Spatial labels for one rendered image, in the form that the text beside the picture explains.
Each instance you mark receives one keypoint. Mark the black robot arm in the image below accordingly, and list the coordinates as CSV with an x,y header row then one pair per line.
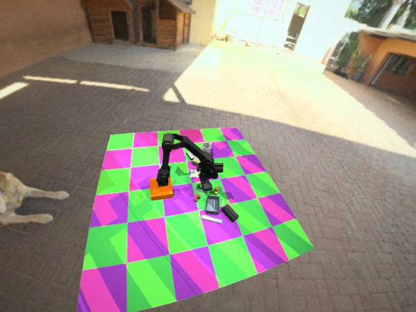
x,y
207,163

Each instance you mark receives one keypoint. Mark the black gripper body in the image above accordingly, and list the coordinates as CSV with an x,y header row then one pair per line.
x,y
207,186

